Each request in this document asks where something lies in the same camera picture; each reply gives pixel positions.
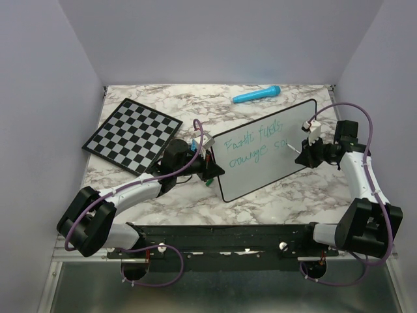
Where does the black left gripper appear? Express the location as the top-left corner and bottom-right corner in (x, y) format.
(175, 147), (224, 183)

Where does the green whiteboard marker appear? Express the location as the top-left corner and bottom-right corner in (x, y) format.
(286, 143), (301, 154)

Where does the white whiteboard black frame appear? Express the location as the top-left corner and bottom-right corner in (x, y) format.
(211, 98), (317, 202)

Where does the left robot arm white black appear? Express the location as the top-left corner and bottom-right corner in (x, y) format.
(57, 140), (225, 258)

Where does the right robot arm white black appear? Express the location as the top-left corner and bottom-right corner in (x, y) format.
(295, 120), (403, 259)

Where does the blue lego brick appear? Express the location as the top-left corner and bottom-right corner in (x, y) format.
(191, 139), (198, 152)

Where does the blue toy microphone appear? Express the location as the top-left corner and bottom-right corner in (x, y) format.
(232, 85), (281, 104)

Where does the black and silver chessboard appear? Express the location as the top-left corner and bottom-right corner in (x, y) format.
(82, 98), (182, 176)

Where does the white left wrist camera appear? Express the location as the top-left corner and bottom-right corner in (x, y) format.
(194, 133), (215, 158)

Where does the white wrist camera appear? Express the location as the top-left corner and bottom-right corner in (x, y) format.
(302, 120), (321, 145)
(194, 133), (215, 158)

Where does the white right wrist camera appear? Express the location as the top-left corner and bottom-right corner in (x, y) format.
(302, 120), (321, 145)

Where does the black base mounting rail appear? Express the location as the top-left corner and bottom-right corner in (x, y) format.
(107, 224), (337, 273)

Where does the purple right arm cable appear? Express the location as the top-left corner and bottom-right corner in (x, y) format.
(299, 102), (392, 287)

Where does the aluminium extrusion frame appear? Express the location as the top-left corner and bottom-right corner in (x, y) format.
(52, 237), (108, 262)

